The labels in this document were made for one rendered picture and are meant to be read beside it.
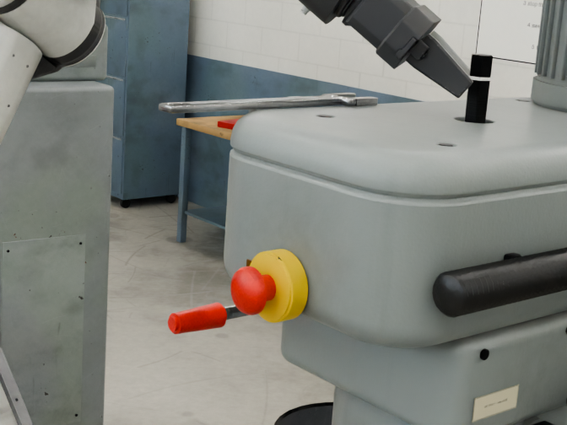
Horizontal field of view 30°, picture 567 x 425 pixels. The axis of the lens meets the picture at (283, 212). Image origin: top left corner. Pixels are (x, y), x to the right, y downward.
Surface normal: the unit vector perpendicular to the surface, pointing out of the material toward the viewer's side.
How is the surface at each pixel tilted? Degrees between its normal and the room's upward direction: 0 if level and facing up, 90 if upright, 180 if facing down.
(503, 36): 90
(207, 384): 0
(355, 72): 90
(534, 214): 90
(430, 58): 90
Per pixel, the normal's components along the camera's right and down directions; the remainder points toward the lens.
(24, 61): 0.82, 0.19
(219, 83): -0.77, 0.10
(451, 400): -0.40, 0.19
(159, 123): 0.64, 0.22
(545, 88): -0.94, 0.02
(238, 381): 0.07, -0.97
